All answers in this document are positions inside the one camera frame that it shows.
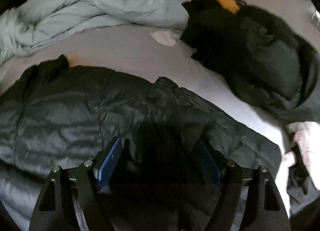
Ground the light grey-blue duvet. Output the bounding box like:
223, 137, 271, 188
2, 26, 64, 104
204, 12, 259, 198
1, 0, 189, 64

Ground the wall lamp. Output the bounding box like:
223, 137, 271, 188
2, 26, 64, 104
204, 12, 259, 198
311, 9, 320, 27

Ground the dark green fur-hood parka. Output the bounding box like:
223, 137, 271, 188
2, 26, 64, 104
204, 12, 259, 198
181, 0, 319, 124

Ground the pink floral cloth right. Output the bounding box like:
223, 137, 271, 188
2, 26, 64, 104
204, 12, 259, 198
286, 122, 319, 190

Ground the black down puffer jacket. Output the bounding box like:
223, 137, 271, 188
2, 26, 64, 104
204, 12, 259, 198
1, 56, 281, 230

